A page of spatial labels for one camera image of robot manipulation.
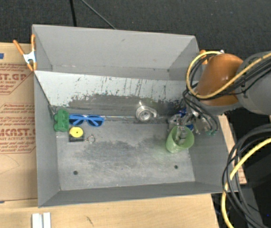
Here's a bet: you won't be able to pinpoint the light green plastic cup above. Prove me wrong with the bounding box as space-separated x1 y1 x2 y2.
165 125 195 154

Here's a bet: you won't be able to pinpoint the brown cardboard board, red print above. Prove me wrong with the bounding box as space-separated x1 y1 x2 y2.
0 41 39 205

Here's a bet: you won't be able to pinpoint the yellow and black tape measure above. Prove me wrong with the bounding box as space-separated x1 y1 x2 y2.
68 126 96 144

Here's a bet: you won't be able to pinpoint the green toy block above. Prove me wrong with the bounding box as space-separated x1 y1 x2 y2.
53 108 70 133

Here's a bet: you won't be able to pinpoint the grey metal bin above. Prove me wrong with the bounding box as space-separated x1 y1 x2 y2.
31 24 239 208

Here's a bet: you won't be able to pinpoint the blue sunglasses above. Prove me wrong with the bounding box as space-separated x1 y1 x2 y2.
68 114 105 128

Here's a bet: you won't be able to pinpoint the shiny silver metal fitting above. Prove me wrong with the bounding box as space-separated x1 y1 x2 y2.
135 100 159 123

